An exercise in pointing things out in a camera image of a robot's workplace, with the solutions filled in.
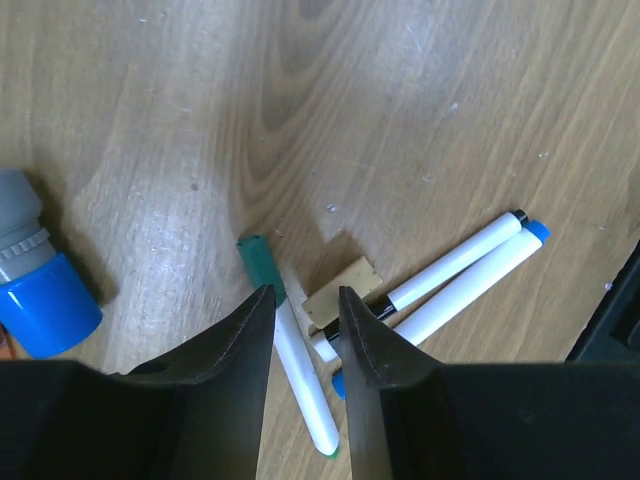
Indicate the blue capped white marker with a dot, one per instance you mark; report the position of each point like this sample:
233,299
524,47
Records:
459,292

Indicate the black capped white marker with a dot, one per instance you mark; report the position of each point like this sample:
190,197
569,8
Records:
322,306

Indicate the blue grey stamp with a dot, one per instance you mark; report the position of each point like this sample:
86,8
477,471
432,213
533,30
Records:
45,305

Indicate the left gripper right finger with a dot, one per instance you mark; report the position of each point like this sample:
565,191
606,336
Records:
411,416

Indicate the orange red pen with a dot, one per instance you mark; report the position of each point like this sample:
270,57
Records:
6,349

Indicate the green capped white marker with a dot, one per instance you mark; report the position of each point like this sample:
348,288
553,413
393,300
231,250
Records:
261,269

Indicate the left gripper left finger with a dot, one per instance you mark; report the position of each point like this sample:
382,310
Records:
195,412

